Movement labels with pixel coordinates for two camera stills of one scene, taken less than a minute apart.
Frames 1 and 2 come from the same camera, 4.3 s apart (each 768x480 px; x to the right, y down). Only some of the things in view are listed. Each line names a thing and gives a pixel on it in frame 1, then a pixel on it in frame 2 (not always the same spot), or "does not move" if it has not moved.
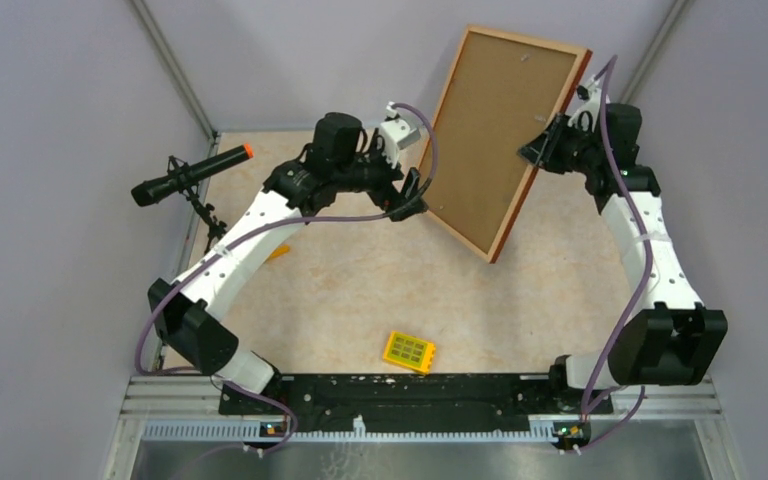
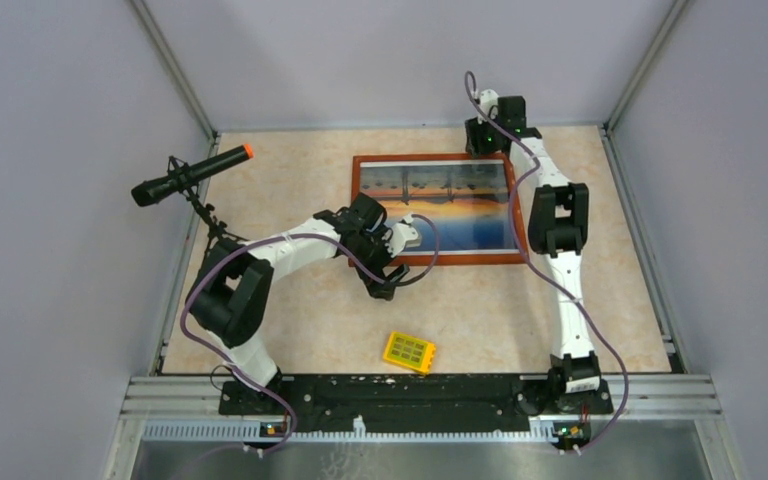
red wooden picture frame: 502,89 → 455,257
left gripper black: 389,198 → 386,290
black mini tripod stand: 204,211 does not move
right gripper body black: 575,151 → 482,137
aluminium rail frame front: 151,398 does not move
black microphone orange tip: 147,191 does not move
